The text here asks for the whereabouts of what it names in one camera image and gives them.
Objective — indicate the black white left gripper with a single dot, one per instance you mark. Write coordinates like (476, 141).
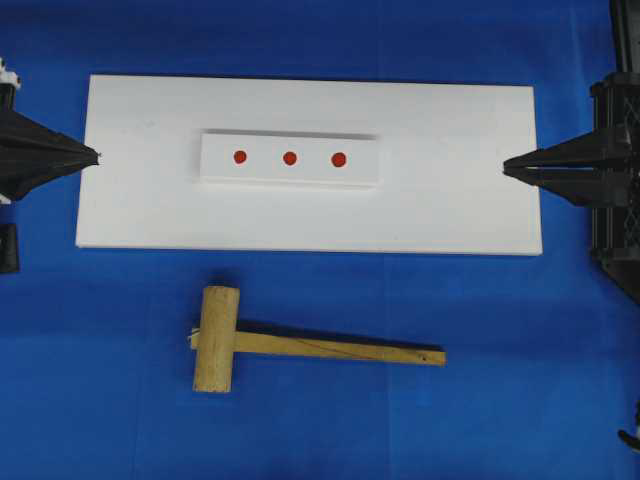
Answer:
(20, 132)

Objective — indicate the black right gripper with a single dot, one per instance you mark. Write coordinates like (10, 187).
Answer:
(613, 192)

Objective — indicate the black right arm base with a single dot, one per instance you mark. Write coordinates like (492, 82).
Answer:
(625, 26)

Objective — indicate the large white foam board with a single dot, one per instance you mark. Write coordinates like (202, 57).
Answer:
(442, 147)

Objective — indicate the wooden mallet hammer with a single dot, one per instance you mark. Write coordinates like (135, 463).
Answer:
(217, 339)

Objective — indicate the black stand at left edge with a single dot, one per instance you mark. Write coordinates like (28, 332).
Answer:
(9, 256)

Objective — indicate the small white raised block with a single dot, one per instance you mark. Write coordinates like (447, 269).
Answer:
(260, 159)

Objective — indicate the black clip at right edge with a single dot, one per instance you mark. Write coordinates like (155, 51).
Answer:
(632, 441)

